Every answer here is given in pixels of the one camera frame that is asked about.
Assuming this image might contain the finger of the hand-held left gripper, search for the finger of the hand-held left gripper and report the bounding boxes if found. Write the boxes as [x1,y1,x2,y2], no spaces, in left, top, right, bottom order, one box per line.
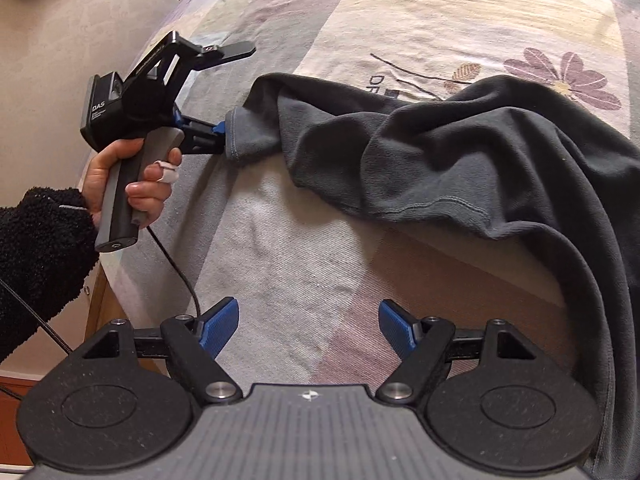
[131,30,257,83]
[172,107,228,157]

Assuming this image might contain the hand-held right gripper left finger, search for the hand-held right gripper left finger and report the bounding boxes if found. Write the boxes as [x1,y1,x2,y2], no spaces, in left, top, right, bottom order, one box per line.
[80,297,243,406]

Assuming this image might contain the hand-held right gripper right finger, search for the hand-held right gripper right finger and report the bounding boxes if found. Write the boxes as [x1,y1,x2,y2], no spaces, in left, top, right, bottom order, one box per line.
[376,299,538,406]

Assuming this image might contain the dark grey pants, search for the dark grey pants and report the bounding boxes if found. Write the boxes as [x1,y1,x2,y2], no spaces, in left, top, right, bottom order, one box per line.
[225,74,640,480]

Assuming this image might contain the person's left forearm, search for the person's left forearm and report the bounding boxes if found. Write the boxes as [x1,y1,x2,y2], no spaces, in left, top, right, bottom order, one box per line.
[0,187,101,361]

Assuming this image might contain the person's left hand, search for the person's left hand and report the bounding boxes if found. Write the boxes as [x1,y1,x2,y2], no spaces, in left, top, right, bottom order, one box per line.
[80,137,181,228]

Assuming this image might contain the patchwork floral bedsheet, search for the patchwork floral bedsheet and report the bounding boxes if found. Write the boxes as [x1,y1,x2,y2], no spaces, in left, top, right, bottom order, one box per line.
[80,0,640,396]

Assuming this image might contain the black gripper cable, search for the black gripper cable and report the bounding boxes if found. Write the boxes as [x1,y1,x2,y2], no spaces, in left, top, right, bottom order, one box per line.
[146,225,203,321]
[0,277,73,358]

